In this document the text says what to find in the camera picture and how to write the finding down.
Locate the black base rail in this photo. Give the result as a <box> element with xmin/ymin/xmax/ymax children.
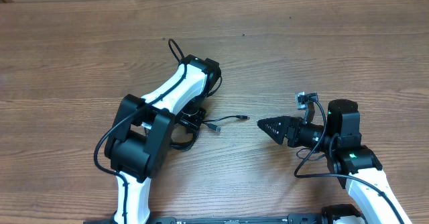
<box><xmin>83</xmin><ymin>203</ymin><xmax>369</xmax><ymax>224</ymax></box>

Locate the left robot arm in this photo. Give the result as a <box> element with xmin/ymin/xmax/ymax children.
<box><xmin>100</xmin><ymin>55</ymin><xmax>221</xmax><ymax>223</ymax></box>

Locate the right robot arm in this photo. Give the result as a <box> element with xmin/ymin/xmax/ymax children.
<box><xmin>257</xmin><ymin>97</ymin><xmax>411</xmax><ymax>223</ymax></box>

